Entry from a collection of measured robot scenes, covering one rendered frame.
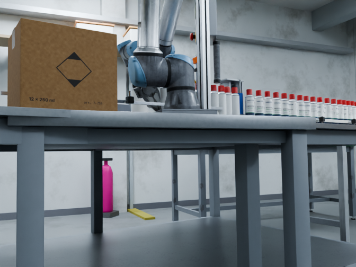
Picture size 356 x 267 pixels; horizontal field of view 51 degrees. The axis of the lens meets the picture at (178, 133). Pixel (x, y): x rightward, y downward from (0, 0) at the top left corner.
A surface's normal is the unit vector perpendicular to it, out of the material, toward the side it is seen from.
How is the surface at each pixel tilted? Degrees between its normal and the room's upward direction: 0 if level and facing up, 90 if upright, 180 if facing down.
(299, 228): 90
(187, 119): 90
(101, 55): 90
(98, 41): 90
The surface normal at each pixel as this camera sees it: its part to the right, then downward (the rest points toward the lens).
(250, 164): 0.56, -0.05
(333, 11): -0.92, 0.00
